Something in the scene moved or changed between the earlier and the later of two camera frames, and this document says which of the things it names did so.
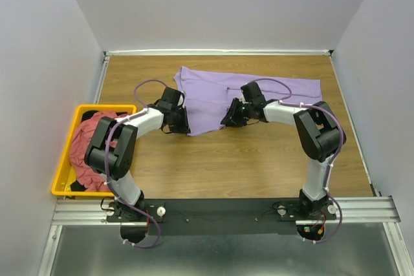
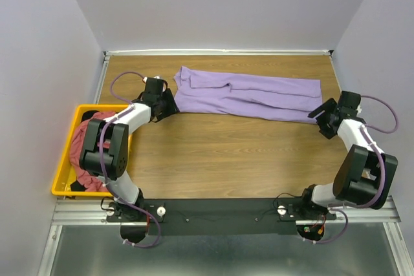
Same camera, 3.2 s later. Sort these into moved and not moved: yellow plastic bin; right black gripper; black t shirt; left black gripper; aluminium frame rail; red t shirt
Moved: left black gripper; right black gripper
Not moved: aluminium frame rail; black t shirt; yellow plastic bin; red t shirt
